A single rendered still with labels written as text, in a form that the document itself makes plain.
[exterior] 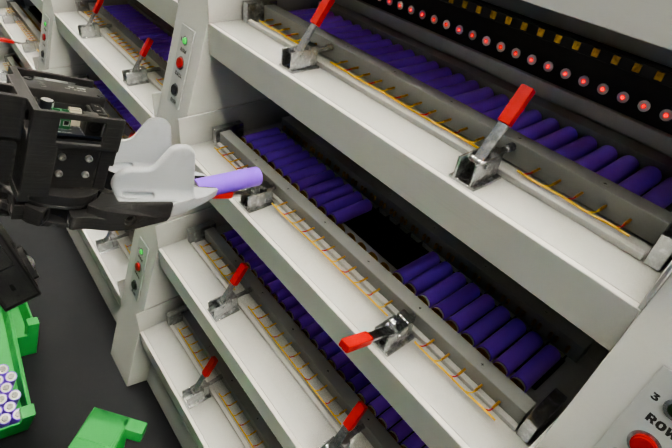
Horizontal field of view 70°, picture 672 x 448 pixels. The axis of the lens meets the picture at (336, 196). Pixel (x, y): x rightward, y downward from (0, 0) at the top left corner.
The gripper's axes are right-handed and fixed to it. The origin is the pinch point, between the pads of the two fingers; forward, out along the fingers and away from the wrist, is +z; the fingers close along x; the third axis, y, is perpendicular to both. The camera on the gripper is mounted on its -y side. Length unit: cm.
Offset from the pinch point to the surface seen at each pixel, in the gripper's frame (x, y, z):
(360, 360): -12.7, -12.8, 17.3
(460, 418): -23.7, -9.4, 18.4
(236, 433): 3, -47, 23
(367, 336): -14.0, -7.3, 13.7
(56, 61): 101, -22, 16
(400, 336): -14.9, -7.6, 18.1
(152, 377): 29, -61, 23
